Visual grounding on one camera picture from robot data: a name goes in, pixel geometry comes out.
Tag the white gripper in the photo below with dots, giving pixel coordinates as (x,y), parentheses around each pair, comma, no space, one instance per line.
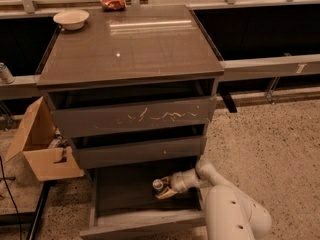
(178,181)

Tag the blue silver redbull can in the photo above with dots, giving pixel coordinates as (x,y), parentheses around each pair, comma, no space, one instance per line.
(158,185)

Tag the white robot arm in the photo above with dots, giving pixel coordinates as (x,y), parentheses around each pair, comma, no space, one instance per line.
(230,214)

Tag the grey middle drawer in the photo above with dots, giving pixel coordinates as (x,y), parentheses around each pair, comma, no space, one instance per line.
(139,152)

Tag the grey drawer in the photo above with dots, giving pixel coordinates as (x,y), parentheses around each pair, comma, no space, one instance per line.
(134,117)
(124,205)
(139,152)

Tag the grey bottom drawer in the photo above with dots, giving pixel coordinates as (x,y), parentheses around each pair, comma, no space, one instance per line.
(124,205)

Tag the grey drawer cabinet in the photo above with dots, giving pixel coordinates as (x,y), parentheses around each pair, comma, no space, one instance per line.
(141,54)

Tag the grey top drawer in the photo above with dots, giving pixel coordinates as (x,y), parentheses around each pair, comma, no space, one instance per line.
(134,117)

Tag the can on left ledge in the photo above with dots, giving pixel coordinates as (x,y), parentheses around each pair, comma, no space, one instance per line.
(5,74)

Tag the cardboard box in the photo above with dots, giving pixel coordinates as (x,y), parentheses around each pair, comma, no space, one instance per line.
(39,141)

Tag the grey metal railing beam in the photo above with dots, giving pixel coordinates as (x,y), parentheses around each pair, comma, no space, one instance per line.
(259,68)

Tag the white bowl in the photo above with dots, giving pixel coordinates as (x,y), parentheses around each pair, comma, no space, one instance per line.
(71,19)

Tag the red crumpled snack bag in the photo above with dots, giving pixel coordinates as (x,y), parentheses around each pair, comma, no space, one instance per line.
(113,5)

